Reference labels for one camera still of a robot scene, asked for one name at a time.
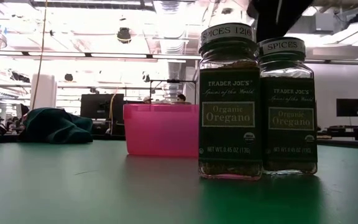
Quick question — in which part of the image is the white cylindrical column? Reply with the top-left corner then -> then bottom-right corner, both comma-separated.
29,73 -> 58,110

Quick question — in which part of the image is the hanging yellow cord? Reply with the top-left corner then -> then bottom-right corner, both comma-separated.
31,0 -> 48,110

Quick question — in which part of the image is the oregano spice jar green label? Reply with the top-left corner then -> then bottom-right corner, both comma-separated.
257,36 -> 319,175
198,22 -> 264,181

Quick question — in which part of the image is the dark green cloth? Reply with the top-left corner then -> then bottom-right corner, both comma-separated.
19,107 -> 94,145

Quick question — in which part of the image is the black ceiling dome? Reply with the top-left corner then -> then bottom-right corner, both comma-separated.
116,27 -> 132,44

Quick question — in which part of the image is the black metal stand frame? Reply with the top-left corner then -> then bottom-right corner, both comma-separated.
149,78 -> 197,105

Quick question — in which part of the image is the magenta plastic bin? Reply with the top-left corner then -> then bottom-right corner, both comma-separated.
122,103 -> 200,157

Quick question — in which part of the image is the small dark wall monitor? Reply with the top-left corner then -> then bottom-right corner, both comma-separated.
336,98 -> 358,118

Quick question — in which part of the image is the black office monitor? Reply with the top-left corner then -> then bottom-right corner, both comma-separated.
80,93 -> 126,121

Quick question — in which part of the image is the green table mat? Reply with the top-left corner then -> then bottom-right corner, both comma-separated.
0,139 -> 358,224

